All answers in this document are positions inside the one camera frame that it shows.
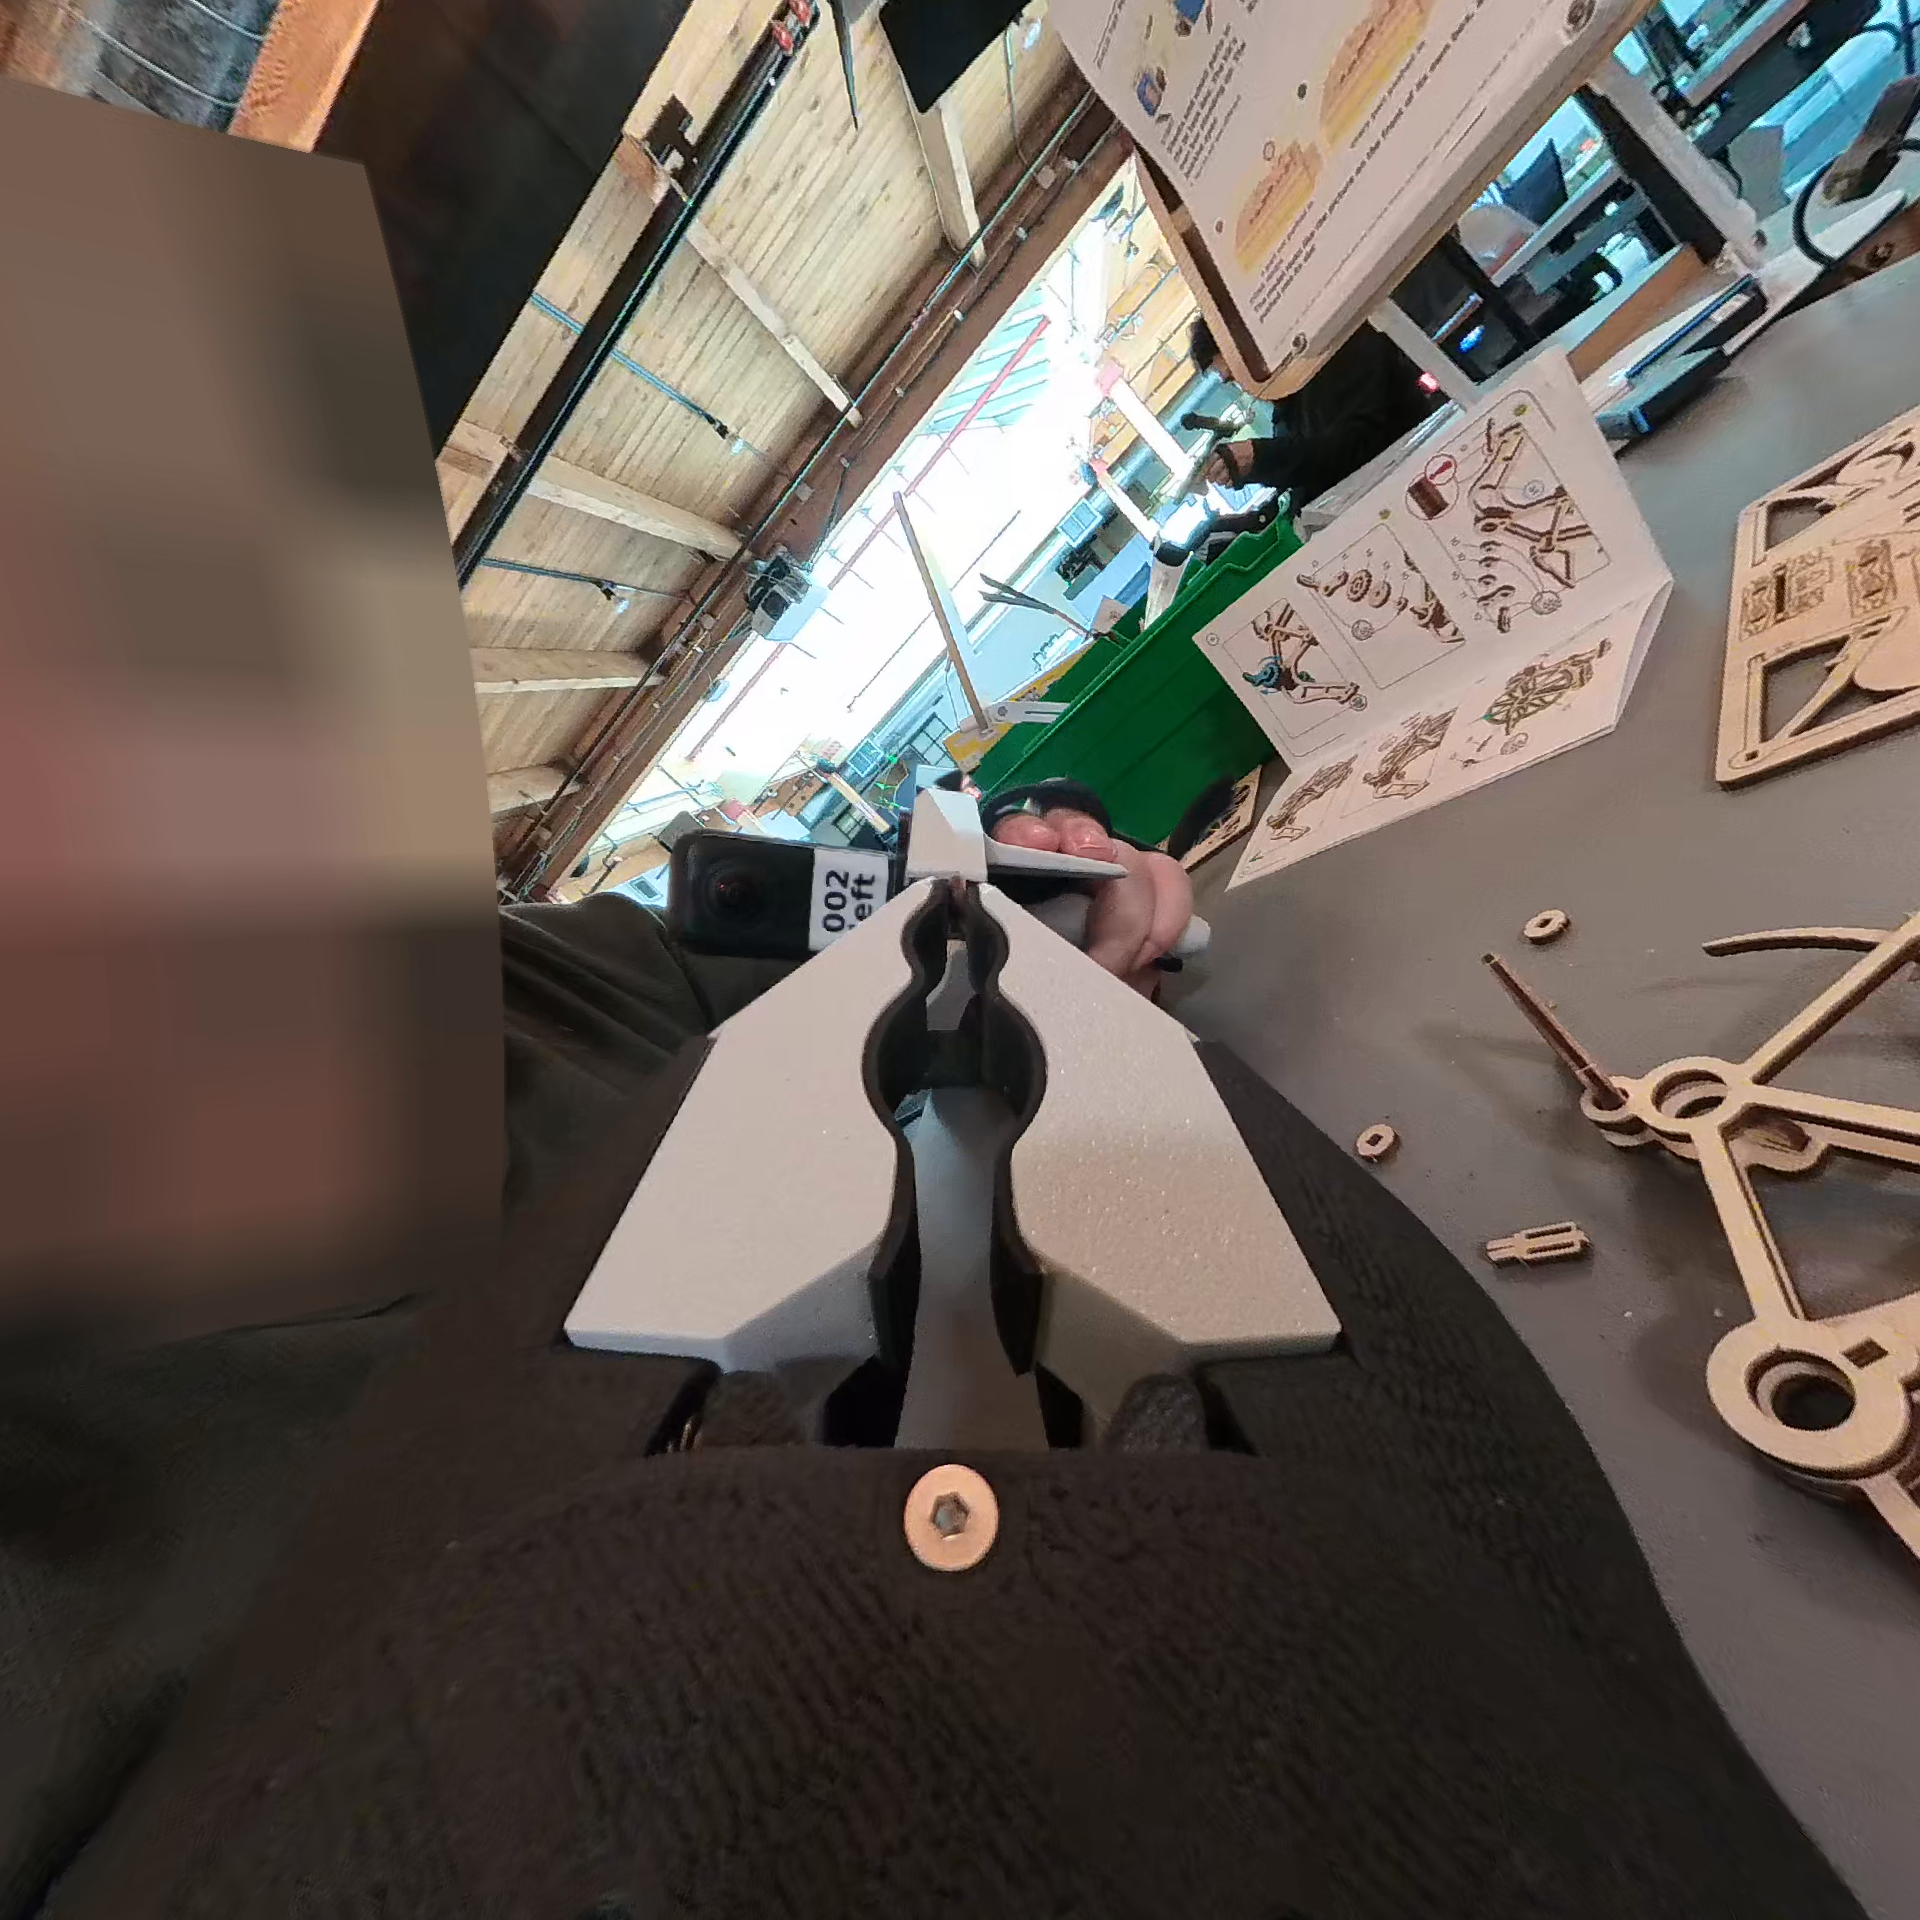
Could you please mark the wooden parts sheet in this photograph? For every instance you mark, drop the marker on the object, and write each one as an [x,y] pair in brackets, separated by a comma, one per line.
[1746,659]

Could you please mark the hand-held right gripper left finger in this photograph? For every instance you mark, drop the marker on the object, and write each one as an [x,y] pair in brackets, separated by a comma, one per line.
[735,1202]

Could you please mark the small wooden washer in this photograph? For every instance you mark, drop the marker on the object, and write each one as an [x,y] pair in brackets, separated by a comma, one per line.
[1365,1142]
[1531,926]

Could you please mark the white clipboard stand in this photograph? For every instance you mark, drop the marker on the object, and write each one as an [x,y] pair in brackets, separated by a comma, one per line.
[1439,354]

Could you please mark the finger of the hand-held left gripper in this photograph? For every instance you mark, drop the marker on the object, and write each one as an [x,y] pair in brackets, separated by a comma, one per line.
[1056,874]
[942,838]

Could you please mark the person's torso in olive sweater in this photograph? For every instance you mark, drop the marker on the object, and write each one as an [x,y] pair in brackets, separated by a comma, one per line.
[148,1502]

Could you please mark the white instruction booklet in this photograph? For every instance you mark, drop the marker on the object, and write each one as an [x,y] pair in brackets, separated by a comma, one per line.
[1501,645]

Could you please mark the large green plastic bin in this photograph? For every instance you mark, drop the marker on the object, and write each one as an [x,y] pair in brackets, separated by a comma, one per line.
[1141,709]

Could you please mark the person's left forearm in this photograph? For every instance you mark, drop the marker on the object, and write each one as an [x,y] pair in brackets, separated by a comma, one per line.
[598,973]

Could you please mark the wooden clipboard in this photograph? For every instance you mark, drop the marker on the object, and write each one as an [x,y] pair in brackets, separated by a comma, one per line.
[1224,325]

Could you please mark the person's left hand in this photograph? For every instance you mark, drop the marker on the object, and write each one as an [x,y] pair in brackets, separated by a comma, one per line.
[1148,916]

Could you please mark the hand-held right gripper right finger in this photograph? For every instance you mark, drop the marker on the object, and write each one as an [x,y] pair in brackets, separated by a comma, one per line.
[1184,1202]

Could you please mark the wooden model frame assembly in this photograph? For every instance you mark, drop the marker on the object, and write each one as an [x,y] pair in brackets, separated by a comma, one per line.
[1701,1105]

